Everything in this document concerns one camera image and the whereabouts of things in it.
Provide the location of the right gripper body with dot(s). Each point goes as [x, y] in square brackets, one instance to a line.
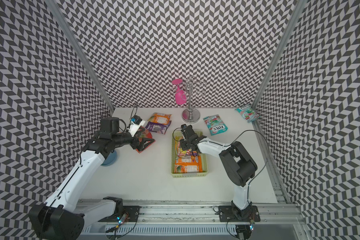
[185, 144]

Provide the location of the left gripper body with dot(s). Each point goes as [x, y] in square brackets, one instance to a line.
[134, 144]

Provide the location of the red 100 candy bag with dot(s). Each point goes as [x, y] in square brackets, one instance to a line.
[150, 140]

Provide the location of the light green plastic basket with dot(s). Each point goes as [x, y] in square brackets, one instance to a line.
[177, 135]

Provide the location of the orange Fox's fruits bag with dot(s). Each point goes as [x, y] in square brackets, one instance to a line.
[185, 165]

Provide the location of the orange candy bag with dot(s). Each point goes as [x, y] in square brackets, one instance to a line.
[159, 118]

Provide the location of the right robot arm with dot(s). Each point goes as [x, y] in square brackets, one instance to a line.
[240, 167]

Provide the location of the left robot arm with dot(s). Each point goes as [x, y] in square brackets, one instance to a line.
[57, 218]

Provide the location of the chrome glass holder stand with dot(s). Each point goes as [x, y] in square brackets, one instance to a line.
[194, 88]

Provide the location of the purple Fox's berries bag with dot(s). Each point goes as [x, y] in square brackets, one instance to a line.
[158, 128]

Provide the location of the teal Fox's mint bag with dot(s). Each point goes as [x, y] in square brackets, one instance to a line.
[215, 124]

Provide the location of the blue bowl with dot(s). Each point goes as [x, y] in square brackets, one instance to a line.
[111, 159]

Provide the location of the pink plastic wine glass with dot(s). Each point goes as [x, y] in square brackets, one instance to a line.
[180, 95]

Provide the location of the teal mint bag in corner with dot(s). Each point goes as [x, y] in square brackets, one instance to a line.
[248, 113]

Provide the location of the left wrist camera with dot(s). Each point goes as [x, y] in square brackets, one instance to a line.
[135, 123]

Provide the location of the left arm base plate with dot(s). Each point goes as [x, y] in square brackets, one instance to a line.
[129, 214]

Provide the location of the aluminium front rail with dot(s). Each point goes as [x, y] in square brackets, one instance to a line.
[205, 213]

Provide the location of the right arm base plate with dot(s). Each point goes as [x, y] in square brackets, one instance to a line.
[232, 213]

